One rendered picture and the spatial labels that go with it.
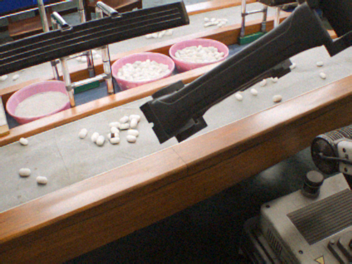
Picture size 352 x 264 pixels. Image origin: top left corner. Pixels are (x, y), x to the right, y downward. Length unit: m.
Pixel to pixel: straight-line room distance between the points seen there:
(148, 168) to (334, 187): 0.75
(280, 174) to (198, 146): 1.12
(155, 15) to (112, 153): 0.44
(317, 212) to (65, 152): 0.88
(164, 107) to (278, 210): 0.79
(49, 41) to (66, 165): 0.37
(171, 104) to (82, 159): 0.57
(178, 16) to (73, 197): 0.62
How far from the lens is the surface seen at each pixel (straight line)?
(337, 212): 1.35
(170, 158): 1.02
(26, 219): 0.96
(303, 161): 2.24
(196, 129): 0.70
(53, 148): 1.18
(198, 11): 2.18
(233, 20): 2.09
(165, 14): 1.12
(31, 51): 1.01
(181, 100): 0.58
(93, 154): 1.11
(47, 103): 1.43
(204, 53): 1.66
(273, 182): 2.07
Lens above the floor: 1.45
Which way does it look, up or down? 37 degrees down
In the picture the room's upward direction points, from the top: 3 degrees counter-clockwise
